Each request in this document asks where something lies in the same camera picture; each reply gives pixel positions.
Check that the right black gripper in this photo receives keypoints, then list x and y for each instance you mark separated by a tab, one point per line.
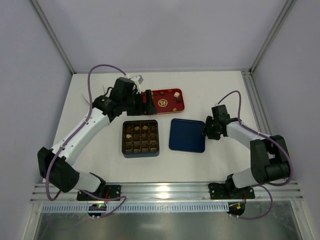
208	128

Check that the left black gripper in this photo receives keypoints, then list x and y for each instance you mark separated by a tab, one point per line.
139	103

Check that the blue box lid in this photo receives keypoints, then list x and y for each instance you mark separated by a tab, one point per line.
187	136

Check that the white round chocolate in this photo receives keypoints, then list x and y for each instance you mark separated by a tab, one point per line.
128	136

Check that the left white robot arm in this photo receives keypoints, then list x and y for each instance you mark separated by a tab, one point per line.
56	164

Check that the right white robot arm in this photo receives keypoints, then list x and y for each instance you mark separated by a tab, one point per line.
268	156

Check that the beige cube chocolate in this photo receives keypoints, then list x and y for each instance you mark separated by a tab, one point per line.
177	94

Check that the blue chocolate box with insert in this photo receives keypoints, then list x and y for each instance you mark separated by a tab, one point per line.
145	139

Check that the red rectangular tray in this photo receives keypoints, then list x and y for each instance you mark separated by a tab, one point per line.
165	101

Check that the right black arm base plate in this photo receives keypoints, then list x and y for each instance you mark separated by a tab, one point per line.
223	191

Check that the aluminium rail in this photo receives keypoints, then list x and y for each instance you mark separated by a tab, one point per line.
198	191

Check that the slotted cable duct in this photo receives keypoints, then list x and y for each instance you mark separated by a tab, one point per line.
136	207

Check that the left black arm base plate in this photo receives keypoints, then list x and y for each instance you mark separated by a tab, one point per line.
106	191

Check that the right frame post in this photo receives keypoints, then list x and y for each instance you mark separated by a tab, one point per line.
273	32

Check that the frame post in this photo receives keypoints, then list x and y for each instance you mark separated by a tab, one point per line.
51	33
273	32

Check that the left frame post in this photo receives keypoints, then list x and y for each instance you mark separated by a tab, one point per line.
51	33

